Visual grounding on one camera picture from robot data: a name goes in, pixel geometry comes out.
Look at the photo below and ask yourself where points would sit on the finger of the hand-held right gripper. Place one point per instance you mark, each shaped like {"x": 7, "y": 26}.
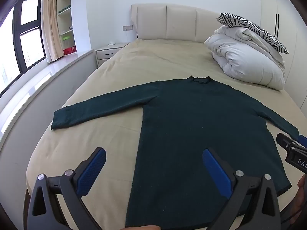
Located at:
{"x": 285, "y": 141}
{"x": 303, "y": 140}

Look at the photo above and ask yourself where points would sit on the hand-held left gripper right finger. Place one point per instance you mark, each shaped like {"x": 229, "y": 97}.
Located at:
{"x": 215, "y": 170}

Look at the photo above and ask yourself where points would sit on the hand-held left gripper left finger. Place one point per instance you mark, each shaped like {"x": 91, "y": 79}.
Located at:
{"x": 92, "y": 170}

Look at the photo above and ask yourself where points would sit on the dark green sweater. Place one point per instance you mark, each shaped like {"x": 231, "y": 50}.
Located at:
{"x": 191, "y": 124}

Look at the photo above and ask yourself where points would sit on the person's right hand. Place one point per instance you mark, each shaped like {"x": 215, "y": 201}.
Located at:
{"x": 303, "y": 184}

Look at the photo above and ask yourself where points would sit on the person's left hand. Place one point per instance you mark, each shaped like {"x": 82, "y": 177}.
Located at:
{"x": 144, "y": 227}

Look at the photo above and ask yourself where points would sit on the white folded duvet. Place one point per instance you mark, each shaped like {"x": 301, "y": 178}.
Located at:
{"x": 239, "y": 57}

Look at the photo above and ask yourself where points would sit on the white window sill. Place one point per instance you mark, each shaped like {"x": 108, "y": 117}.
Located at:
{"x": 48, "y": 76}

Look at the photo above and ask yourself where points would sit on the white nightstand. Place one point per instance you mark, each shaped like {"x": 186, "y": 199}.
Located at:
{"x": 108, "y": 54}

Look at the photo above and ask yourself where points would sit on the bed with beige sheet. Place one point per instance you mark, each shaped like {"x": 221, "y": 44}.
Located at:
{"x": 144, "y": 60}

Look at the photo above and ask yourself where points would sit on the white wardrobe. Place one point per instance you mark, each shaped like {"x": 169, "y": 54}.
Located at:
{"x": 285, "y": 16}

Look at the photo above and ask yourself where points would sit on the zebra print pillow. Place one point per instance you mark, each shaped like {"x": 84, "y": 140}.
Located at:
{"x": 239, "y": 22}

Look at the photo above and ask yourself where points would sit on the green shelf item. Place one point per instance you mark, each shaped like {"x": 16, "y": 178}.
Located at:
{"x": 65, "y": 37}

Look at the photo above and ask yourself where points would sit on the black framed window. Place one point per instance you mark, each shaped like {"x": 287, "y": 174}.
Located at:
{"x": 16, "y": 43}

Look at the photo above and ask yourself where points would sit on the beige padded headboard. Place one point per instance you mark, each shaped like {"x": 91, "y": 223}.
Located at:
{"x": 179, "y": 24}

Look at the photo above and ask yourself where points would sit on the beige curtain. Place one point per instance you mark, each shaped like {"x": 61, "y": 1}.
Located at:
{"x": 51, "y": 24}

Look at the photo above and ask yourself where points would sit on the wall socket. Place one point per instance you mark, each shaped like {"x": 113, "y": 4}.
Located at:
{"x": 127, "y": 27}

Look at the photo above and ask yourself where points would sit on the white wall shelf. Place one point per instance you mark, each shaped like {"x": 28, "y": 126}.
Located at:
{"x": 66, "y": 24}

